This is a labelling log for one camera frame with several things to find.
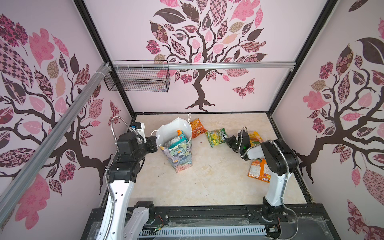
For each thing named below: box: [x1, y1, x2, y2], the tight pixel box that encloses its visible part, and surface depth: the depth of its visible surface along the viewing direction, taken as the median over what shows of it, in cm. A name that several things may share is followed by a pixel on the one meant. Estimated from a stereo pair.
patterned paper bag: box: [155, 113, 193, 173], surface depth 84 cm
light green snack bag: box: [205, 128, 228, 148], surface depth 104 cm
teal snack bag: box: [165, 130, 188, 149], surface depth 87 cm
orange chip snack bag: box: [190, 118, 208, 139], surface depth 109 cm
